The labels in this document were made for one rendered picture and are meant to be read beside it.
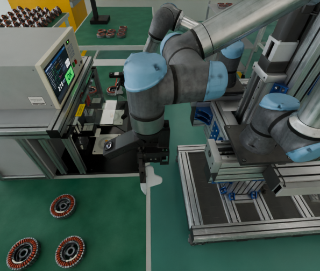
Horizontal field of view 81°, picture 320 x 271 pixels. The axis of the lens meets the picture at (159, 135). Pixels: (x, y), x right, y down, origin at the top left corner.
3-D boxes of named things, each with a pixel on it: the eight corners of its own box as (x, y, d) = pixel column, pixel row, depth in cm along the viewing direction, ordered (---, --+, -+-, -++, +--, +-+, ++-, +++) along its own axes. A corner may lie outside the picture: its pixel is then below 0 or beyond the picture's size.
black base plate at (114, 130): (144, 102, 147) (143, 100, 145) (142, 172, 103) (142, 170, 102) (84, 104, 145) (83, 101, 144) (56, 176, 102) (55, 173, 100)
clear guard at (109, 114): (129, 102, 105) (128, 93, 101) (126, 133, 89) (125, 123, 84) (71, 103, 104) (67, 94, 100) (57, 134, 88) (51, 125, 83)
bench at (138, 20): (153, 47, 406) (153, 6, 351) (156, 97, 279) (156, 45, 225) (102, 47, 401) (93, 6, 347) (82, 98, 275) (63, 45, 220)
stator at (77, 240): (55, 247, 78) (51, 244, 75) (82, 232, 82) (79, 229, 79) (61, 276, 72) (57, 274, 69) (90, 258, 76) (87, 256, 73)
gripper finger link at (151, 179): (163, 198, 50) (162, 166, 48) (141, 200, 49) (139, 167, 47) (162, 192, 53) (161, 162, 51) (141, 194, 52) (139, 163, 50)
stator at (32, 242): (23, 236, 81) (19, 234, 78) (47, 242, 79) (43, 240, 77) (4, 267, 73) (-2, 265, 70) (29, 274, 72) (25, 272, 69)
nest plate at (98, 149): (120, 135, 120) (120, 134, 119) (118, 153, 110) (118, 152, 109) (97, 135, 119) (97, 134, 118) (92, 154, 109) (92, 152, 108)
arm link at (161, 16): (172, 20, 95) (141, 90, 131) (177, 14, 102) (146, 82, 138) (153, 8, 93) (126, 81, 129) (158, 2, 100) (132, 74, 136)
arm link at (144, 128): (128, 122, 37) (129, 98, 42) (130, 138, 40) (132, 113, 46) (165, 121, 37) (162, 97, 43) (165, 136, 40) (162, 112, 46)
